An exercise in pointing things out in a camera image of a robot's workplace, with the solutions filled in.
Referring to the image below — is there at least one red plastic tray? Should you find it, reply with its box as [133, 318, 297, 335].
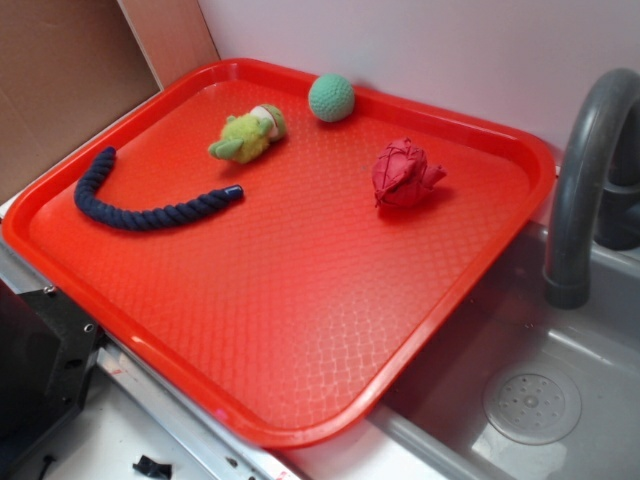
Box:
[2, 59, 555, 449]

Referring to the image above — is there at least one red crumpled cloth ball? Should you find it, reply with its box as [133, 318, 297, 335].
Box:
[371, 137, 448, 208]

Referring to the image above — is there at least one green plush toy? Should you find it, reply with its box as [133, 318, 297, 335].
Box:
[208, 104, 288, 164]

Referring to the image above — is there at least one green knitted ball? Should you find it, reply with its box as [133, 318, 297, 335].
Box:
[308, 74, 355, 122]

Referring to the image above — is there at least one grey plastic sink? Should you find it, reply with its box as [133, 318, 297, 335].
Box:
[286, 226, 639, 479]

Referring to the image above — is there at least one grey plastic faucet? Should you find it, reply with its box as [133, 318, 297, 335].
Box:
[543, 68, 639, 309]

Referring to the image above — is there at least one round sink drain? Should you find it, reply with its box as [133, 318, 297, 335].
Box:
[482, 362, 582, 446]

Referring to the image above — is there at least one black tape scrap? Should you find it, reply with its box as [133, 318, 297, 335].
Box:
[132, 455, 173, 480]

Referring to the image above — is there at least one brown cardboard panel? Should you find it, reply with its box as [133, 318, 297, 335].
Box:
[1, 1, 219, 202]

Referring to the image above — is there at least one dark blue twisted rope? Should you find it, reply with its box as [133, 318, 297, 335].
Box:
[73, 145, 247, 232]

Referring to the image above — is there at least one black metal bracket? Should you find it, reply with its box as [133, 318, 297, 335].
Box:
[1, 284, 102, 476]

